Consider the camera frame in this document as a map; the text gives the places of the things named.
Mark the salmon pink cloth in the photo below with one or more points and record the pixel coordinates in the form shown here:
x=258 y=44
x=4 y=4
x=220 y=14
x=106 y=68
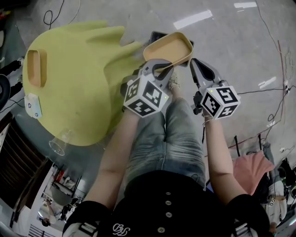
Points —
x=252 y=169

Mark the person's right forearm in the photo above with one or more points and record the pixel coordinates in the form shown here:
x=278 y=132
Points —
x=219 y=157

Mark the clear glass cup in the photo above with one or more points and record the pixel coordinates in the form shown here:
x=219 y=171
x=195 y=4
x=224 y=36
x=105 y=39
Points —
x=60 y=143

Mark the tan tray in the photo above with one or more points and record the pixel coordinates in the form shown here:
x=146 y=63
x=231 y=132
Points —
x=34 y=69
x=168 y=48

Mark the round table yellow cloth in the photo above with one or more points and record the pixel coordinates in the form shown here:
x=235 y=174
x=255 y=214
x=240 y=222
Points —
x=76 y=81

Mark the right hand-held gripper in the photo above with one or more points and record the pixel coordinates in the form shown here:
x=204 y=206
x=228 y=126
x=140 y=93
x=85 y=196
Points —
x=219 y=101

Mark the white blue tissue pack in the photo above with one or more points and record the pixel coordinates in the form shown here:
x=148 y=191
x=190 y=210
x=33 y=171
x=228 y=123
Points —
x=32 y=106

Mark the person's black buttoned shirt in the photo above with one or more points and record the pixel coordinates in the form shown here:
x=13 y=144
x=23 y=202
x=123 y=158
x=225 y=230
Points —
x=185 y=203

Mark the person's left forearm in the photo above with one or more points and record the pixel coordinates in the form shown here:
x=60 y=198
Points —
x=111 y=166

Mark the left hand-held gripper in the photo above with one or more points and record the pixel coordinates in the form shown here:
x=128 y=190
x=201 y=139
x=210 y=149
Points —
x=145 y=97

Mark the person's beige shoe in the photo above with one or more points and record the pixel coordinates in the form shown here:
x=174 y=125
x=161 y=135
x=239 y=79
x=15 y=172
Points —
x=174 y=81

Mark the dark wooden staircase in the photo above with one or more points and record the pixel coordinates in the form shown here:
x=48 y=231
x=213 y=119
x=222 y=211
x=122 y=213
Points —
x=18 y=162

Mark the person's blue jeans legs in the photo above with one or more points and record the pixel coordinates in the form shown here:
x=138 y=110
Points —
x=150 y=143

